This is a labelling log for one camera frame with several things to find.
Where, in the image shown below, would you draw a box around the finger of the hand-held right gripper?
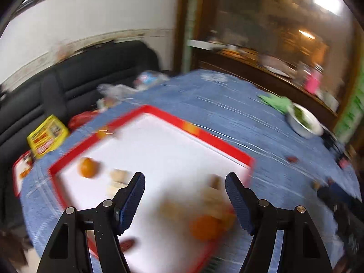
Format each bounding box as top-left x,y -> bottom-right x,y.
317,178 -> 364,205
333,203 -> 364,239

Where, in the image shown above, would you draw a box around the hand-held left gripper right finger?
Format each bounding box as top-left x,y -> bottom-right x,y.
225,172 -> 333,273

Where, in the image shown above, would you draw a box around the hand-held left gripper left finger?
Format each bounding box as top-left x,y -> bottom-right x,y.
36,172 -> 146,273

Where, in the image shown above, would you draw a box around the beige chunk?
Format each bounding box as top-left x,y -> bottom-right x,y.
106,182 -> 126,197
203,188 -> 228,214
161,202 -> 185,220
109,169 -> 128,184

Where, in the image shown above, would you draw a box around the large orange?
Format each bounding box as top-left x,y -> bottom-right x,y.
190,215 -> 225,241

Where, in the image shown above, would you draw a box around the small orange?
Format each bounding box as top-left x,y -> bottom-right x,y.
80,158 -> 101,179

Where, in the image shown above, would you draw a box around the red and white box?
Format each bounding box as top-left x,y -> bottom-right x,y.
48,105 -> 255,273

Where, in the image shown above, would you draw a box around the white bowl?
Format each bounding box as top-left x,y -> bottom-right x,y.
286,103 -> 325,139

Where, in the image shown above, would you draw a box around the green leafy vegetables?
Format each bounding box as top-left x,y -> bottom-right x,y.
293,106 -> 312,128

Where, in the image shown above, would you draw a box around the blue plaid tablecloth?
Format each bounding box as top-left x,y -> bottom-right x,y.
20,70 -> 360,273

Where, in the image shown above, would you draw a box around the red plastic bag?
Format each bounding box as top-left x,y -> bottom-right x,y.
68,111 -> 100,130

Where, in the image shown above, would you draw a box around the yellow packet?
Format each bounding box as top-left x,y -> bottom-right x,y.
27,114 -> 70,160

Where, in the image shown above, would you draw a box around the crumpled clear plastic bag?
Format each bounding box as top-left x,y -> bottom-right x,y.
97,84 -> 137,109

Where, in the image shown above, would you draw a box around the red white packet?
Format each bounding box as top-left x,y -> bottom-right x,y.
13,151 -> 36,197

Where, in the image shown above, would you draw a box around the blue and white packet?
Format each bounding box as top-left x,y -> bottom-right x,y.
134,71 -> 171,90

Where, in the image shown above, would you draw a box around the black sofa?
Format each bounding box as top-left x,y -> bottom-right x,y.
0,40 -> 160,228

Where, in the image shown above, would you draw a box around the white flat board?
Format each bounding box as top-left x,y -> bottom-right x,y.
187,39 -> 217,51

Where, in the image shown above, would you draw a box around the wooden cabinet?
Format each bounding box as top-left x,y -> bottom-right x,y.
173,0 -> 359,126

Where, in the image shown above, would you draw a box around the bamboo wall sticker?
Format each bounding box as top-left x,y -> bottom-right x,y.
334,82 -> 364,143

